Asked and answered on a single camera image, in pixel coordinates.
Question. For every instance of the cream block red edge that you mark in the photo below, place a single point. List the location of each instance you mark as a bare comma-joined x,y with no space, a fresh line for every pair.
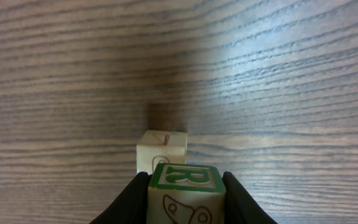
156,147

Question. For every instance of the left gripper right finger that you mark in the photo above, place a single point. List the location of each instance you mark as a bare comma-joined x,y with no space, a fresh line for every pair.
240,207

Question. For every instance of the cream block green R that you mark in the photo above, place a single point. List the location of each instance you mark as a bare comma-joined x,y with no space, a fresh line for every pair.
188,194

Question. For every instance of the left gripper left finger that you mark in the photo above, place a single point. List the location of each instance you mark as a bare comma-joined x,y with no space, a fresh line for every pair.
130,206

